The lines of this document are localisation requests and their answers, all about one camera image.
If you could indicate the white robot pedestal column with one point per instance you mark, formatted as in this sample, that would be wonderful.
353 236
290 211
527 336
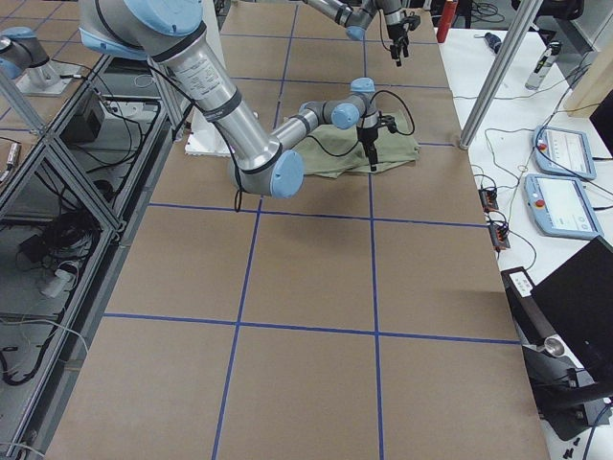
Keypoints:
204 139

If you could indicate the black monitor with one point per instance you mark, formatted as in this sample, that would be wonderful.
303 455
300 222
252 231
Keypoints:
576 299

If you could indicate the brown paper table cover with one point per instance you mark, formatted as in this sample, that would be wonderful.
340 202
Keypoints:
363 318

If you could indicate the clear plastic bottle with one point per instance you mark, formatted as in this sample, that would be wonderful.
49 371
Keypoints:
543 65

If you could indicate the silver metal cup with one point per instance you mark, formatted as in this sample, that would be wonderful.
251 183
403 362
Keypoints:
554 347

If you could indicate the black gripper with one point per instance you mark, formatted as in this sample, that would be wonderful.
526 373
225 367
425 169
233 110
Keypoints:
367 133
397 34

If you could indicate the far blue teach pendant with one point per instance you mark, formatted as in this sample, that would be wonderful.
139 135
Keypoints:
564 151

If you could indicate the black monitor stand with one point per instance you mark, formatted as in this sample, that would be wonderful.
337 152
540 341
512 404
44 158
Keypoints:
567 397

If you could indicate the black label box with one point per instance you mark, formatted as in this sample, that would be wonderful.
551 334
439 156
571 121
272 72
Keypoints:
524 310

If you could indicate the aluminium frame post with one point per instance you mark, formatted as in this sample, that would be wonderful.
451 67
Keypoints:
525 16

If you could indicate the red cylinder tube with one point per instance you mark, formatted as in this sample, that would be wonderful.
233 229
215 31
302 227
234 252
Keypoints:
447 17

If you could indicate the black relay board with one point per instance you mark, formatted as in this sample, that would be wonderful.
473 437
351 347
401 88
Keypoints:
488 198
499 235

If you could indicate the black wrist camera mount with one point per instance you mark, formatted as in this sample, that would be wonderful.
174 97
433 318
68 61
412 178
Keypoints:
387 121
411 22

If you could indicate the far black relay board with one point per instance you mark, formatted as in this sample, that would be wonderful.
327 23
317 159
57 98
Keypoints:
488 198

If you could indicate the near blue teach pendant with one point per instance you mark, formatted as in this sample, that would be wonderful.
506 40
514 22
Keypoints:
560 207

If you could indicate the near black relay board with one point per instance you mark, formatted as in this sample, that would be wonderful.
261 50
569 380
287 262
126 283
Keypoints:
499 235

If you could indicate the blue teach pendant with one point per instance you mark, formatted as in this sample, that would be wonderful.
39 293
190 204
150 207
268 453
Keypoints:
564 151
560 207

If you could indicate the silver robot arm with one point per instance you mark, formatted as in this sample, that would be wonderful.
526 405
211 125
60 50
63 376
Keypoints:
173 34
356 22

